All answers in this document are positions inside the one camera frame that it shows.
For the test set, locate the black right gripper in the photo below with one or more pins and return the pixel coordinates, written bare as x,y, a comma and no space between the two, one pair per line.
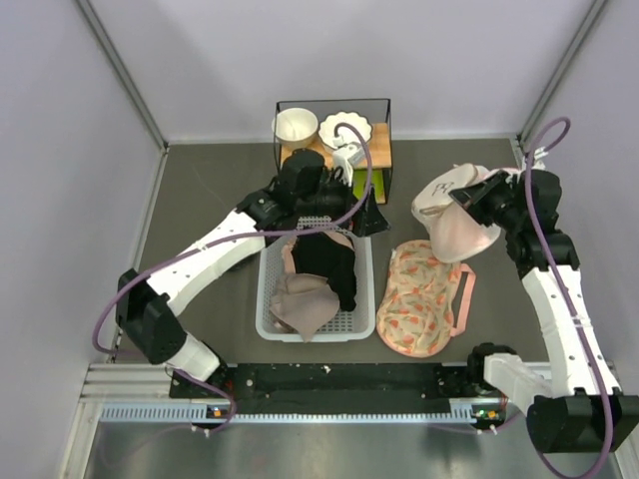
469,197

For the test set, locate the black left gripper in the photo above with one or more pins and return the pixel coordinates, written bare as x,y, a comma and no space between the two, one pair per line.
367,220

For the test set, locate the white mesh laundry bag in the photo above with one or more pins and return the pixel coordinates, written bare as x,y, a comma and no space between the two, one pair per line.
454,235

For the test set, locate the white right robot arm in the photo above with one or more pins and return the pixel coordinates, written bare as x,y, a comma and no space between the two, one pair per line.
581,407

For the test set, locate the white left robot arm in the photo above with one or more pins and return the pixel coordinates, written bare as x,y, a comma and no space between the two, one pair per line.
149,303

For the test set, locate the pink trimmed mesh laundry bag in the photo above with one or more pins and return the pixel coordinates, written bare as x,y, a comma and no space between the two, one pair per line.
472,174

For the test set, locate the tulip print mesh bra bag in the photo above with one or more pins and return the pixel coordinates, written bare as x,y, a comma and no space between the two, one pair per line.
426,301

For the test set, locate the white plastic laundry basket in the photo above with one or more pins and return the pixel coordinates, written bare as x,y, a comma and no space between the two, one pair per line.
345,326

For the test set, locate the beige bra in basket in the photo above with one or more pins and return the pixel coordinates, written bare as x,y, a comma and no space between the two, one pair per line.
302,303

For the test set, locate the green plastic plate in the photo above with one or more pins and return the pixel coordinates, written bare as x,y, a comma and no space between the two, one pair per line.
377,185

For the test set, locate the black garment in basket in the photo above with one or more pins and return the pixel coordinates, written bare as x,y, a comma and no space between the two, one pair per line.
329,255

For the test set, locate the white scalloped bowl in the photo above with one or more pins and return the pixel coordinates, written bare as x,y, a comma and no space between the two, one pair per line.
343,128

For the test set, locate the cream round bowl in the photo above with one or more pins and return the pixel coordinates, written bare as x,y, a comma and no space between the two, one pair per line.
295,128

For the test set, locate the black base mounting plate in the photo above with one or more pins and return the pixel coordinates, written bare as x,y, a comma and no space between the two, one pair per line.
348,387

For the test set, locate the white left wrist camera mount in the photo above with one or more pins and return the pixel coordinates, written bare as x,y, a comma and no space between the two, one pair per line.
344,160

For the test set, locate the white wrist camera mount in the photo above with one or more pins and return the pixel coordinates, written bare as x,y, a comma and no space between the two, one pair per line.
344,160
538,159

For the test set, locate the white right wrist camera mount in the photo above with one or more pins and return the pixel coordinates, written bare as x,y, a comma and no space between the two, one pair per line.
538,159

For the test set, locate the black wire wooden shelf rack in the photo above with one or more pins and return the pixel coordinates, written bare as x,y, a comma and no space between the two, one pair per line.
378,112

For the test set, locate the grey slotted cable duct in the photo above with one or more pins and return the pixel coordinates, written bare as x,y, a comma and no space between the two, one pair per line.
455,411

